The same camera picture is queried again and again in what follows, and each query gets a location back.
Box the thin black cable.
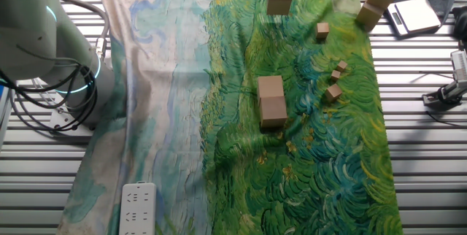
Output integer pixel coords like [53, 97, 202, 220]
[425, 109, 467, 128]

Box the silver ribbed camera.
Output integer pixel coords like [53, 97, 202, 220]
[450, 49, 467, 82]

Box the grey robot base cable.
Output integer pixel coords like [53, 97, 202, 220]
[58, 0, 111, 63]

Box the black base cable bundle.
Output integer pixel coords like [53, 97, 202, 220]
[0, 45, 99, 133]

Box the grey black camera mount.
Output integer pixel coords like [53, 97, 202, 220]
[422, 80, 467, 107]

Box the green blue painted cloth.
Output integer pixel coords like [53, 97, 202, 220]
[56, 0, 404, 235]

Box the medium wooden cube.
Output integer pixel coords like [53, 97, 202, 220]
[314, 21, 331, 39]

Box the dark round object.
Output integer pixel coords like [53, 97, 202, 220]
[451, 5, 467, 42]

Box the small wooden cube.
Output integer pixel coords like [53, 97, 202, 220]
[324, 82, 344, 102]

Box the silver digital scale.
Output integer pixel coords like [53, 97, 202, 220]
[385, 0, 441, 37]

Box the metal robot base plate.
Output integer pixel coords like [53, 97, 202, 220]
[47, 92, 96, 136]

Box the white power strip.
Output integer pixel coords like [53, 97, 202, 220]
[118, 180, 158, 235]

